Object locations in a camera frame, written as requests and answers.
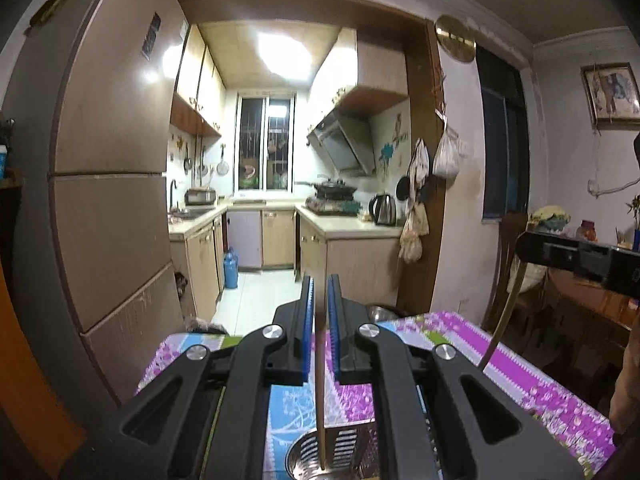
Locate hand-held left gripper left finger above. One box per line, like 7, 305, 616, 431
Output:
60, 275, 318, 480

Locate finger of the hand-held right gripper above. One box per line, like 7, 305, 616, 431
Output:
516, 230, 612, 282

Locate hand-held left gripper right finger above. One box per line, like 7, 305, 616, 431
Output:
325, 274, 586, 480

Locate gold metal spoon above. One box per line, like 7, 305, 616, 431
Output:
481, 259, 527, 376

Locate wooden chopstick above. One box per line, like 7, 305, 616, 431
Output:
314, 310, 326, 471

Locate perforated metal utensil holder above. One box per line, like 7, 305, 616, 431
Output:
284, 421, 377, 480

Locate person's right forearm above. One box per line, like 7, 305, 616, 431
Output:
609, 350, 640, 436

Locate dark wooden chair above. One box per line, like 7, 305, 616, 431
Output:
482, 210, 548, 341

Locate yellow flower bouquet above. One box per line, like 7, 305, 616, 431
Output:
530, 205, 572, 234

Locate blue vase with plant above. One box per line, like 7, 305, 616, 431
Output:
625, 195, 640, 252

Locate dark wooden sideboard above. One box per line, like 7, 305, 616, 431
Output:
520, 260, 640, 361

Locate beige kitchen base cabinets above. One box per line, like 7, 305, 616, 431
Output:
169, 200, 405, 322

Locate blue water jug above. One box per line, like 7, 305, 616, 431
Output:
222, 247, 240, 289

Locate dark room window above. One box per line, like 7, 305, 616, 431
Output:
475, 42, 531, 223

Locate hanging mesh bags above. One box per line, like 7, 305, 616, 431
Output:
398, 200, 430, 265

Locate gas stove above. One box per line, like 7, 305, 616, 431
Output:
305, 196, 362, 216

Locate floral striped tablecloth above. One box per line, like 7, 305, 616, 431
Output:
135, 310, 618, 480

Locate white hanging plastic bag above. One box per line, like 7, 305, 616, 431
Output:
432, 120, 461, 181

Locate steel electric kettle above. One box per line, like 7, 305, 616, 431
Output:
369, 192, 399, 226

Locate black wok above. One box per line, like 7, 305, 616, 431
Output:
312, 176, 359, 200

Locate small hanging cloth bag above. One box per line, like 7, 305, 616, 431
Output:
407, 137, 431, 197

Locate steel range hood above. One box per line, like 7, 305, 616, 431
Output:
306, 110, 377, 178

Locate barred kitchen window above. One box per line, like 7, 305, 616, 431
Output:
235, 91, 296, 193

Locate beige upper kitchen cabinets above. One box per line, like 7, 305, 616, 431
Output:
307, 27, 411, 113
170, 22, 228, 138

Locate square ceiling light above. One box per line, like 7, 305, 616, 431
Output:
257, 30, 313, 79

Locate brown metallic refrigerator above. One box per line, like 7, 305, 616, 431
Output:
10, 0, 188, 406

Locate orange wooden cabinet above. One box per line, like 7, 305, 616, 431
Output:
0, 180, 87, 463

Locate dark refrigerator label sticker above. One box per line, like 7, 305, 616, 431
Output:
141, 12, 162, 61

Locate flower wall decal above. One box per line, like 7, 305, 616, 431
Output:
377, 115, 409, 179

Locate framed wall picture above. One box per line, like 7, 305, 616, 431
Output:
580, 62, 640, 129

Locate round gold wall clock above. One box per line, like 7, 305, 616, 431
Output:
434, 15, 477, 64

